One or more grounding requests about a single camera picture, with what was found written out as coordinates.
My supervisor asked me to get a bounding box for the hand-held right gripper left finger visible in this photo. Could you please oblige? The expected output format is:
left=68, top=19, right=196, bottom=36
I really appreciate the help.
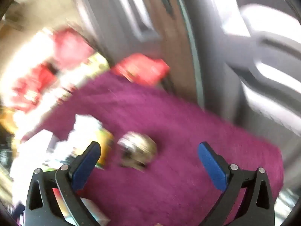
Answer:
left=25, top=141, right=105, bottom=226

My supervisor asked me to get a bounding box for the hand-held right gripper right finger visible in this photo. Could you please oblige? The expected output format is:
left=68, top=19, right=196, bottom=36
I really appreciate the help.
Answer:
left=198, top=142, right=275, bottom=226

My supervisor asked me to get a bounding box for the leopard print scrunchie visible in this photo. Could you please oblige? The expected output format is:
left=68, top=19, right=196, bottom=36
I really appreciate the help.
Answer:
left=117, top=132, right=157, bottom=171

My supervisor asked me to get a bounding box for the yellow tissue pack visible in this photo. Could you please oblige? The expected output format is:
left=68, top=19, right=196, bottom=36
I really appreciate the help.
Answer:
left=95, top=127, right=115, bottom=170

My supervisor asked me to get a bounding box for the purple blanket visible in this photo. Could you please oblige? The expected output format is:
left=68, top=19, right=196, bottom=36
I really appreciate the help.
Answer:
left=21, top=72, right=285, bottom=226

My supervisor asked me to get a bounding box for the red tote bag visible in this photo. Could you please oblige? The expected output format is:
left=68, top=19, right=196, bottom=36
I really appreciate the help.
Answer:
left=11, top=62, right=58, bottom=112

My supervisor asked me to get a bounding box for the fruit print oilcloth roll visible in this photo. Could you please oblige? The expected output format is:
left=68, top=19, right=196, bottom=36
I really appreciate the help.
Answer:
left=80, top=53, right=111, bottom=76

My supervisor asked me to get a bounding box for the red plastic bag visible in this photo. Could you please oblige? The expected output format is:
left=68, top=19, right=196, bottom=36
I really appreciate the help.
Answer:
left=110, top=53, right=170, bottom=86

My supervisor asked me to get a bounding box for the panelled door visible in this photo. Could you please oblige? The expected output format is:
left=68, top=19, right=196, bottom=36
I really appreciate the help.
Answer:
left=94, top=0, right=301, bottom=193

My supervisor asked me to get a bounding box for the red nonwoven bag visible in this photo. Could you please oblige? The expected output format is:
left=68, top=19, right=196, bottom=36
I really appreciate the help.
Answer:
left=53, top=27, right=94, bottom=69

